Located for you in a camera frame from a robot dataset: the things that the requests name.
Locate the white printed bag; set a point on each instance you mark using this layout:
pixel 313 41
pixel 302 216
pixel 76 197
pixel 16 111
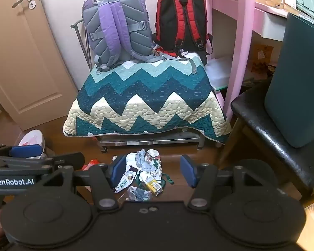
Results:
pixel 155 162

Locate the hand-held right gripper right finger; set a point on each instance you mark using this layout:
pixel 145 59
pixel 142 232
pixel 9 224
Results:
pixel 188 171

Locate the white pink round container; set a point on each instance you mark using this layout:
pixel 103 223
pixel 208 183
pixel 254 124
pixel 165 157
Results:
pixel 31 138

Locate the metal bench frame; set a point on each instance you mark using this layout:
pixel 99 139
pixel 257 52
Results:
pixel 146 142

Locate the teal zigzag quilt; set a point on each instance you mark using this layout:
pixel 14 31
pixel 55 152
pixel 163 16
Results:
pixel 146 96

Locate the white green snack wrapper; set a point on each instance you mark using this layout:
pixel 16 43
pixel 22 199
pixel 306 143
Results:
pixel 127 179

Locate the teal plastic bin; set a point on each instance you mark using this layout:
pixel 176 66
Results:
pixel 298 83

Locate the brown cardboard box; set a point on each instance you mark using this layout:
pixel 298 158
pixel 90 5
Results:
pixel 263 55

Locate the purple grey backpack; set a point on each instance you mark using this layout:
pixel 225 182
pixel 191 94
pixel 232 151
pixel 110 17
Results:
pixel 120 31

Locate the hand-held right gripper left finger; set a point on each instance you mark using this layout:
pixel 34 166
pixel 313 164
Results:
pixel 119 171

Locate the clear wrapper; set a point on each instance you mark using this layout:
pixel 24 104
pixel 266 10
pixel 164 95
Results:
pixel 137 194

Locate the green ribbon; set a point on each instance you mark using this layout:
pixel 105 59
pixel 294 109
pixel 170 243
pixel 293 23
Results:
pixel 170 180

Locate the white crumpled paper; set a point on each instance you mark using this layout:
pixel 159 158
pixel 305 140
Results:
pixel 130 162

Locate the wooden chair black seat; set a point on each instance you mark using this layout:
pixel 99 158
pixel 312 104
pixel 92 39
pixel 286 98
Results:
pixel 264 125

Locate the dark metal folding rack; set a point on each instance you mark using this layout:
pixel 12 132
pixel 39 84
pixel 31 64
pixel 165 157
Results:
pixel 79 35

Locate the beige wooden door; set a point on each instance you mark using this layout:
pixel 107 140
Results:
pixel 28 57

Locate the yellow drink carton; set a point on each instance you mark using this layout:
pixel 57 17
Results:
pixel 151 184

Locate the pink desk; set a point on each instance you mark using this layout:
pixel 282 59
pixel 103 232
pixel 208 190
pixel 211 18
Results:
pixel 240 31

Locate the tan wooden figure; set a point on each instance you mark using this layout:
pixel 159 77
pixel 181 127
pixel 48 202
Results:
pixel 274 0

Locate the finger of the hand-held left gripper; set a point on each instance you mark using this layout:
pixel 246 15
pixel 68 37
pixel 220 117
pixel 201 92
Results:
pixel 70 160
pixel 26 151

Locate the red black backpack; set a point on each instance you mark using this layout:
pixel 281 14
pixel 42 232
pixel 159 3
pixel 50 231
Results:
pixel 183 26

